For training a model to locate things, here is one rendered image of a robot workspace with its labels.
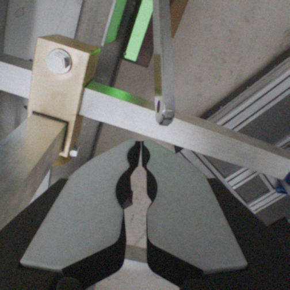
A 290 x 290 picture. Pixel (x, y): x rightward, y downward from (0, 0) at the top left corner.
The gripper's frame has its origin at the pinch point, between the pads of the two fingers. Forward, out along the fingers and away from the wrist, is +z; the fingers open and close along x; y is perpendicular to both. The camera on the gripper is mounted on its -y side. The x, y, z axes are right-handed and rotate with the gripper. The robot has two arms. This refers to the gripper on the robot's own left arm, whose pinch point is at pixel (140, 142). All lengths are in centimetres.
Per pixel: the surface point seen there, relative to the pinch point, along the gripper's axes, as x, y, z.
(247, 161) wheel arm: 12.2, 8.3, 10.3
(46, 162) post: -8.2, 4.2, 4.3
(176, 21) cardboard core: 12, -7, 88
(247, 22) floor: 45, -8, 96
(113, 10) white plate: -3.2, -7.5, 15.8
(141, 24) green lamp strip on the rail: -0.5, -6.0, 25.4
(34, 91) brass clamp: -10.4, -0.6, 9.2
